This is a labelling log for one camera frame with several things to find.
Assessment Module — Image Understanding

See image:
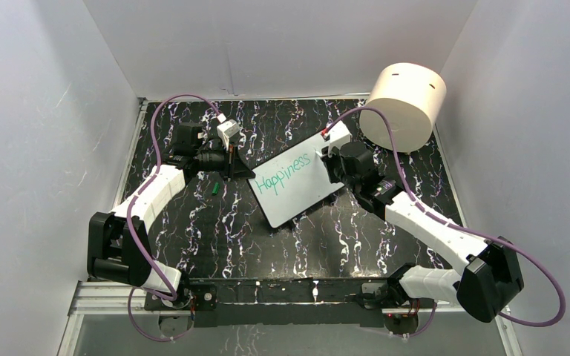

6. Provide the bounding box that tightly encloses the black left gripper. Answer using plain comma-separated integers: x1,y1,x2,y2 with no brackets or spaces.
195,142,255,183

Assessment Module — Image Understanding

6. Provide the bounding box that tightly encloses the green marker cap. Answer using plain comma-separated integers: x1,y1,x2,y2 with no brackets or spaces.
212,182,220,196

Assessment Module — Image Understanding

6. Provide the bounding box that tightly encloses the white whiteboard black frame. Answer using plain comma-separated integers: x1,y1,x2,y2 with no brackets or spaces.
247,133,344,228

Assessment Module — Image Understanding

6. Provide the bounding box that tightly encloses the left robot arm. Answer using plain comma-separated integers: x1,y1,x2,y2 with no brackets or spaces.
87,119,255,309

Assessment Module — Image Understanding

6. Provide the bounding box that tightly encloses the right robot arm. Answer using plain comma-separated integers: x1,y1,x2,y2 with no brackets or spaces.
321,142,524,323

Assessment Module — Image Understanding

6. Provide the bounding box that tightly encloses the cream cylindrical container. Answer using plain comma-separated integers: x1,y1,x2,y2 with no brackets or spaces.
359,62,447,153

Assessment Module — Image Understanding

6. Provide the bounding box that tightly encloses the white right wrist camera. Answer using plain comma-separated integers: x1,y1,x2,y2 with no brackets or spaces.
320,121,352,157

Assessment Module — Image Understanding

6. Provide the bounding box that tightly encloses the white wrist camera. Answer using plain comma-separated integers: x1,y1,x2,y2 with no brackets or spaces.
320,121,352,157
216,113,240,148

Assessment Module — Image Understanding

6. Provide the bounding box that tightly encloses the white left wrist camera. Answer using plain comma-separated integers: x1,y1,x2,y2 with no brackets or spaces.
216,113,240,148

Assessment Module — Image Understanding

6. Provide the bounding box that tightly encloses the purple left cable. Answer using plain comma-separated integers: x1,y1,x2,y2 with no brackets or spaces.
125,94,224,343

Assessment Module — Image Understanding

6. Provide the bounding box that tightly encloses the aluminium frame rail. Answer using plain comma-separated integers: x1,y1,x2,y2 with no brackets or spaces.
59,278,522,355

